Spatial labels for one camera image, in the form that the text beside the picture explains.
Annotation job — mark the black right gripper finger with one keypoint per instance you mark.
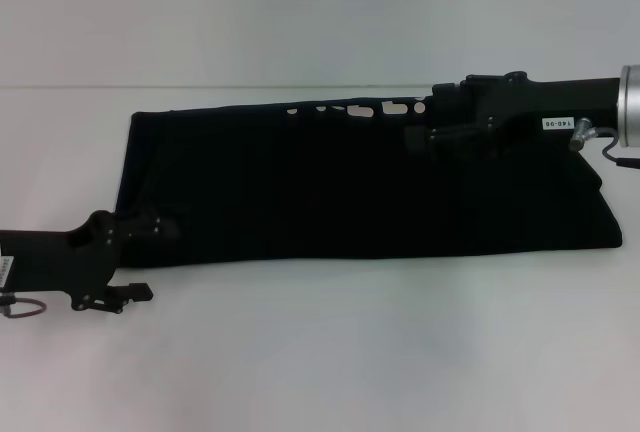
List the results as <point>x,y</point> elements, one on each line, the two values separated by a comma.
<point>450,139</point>
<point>450,97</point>

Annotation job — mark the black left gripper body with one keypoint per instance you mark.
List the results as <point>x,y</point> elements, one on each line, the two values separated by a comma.
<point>55,262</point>

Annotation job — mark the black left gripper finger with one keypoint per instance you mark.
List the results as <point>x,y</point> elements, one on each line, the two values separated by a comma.
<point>150,227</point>
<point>117,299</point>

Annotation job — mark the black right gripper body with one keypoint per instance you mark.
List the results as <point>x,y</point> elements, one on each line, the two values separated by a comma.
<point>540,102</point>

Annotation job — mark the black t-shirt with white print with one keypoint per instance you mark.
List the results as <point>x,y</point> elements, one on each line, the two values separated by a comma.
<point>350,192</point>

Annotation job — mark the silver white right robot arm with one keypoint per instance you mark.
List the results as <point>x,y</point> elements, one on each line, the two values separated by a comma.
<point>631,107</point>

